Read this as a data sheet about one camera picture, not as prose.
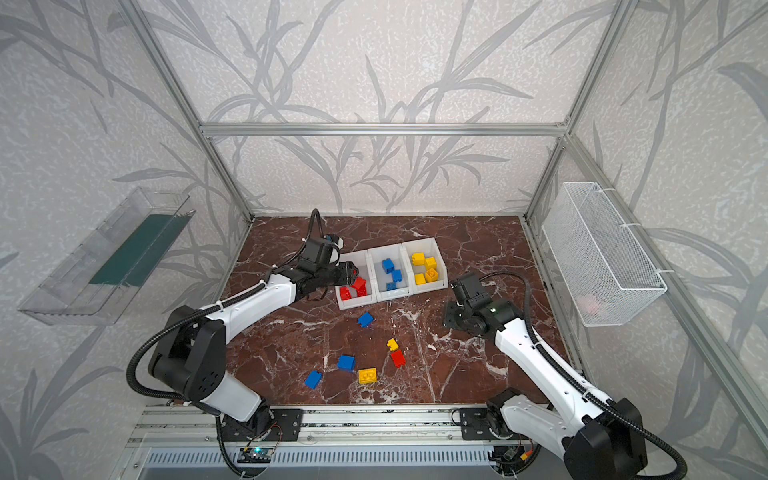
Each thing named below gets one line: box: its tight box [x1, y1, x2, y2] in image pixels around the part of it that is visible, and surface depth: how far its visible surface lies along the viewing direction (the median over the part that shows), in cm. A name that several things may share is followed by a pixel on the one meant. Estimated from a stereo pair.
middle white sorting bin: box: [366, 243, 414, 303], surface depth 101 cm
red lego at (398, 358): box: [390, 350, 407, 368], surface depth 86 cm
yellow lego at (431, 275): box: [425, 268, 439, 282], surface depth 101 cm
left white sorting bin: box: [335, 250, 377, 310], surface depth 96 cm
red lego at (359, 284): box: [350, 276, 367, 291], surface depth 98 cm
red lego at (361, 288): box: [352, 282, 368, 297], surface depth 98 cm
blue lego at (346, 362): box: [337, 355, 355, 371], surface depth 84 cm
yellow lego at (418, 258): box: [411, 252, 425, 266], surface depth 107 cm
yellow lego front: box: [358, 367, 377, 384], surface depth 82 cm
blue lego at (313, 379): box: [304, 370, 322, 390], surface depth 82 cm
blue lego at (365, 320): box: [357, 312, 375, 328], surface depth 94 cm
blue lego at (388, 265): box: [382, 258, 395, 274], surface depth 106 cm
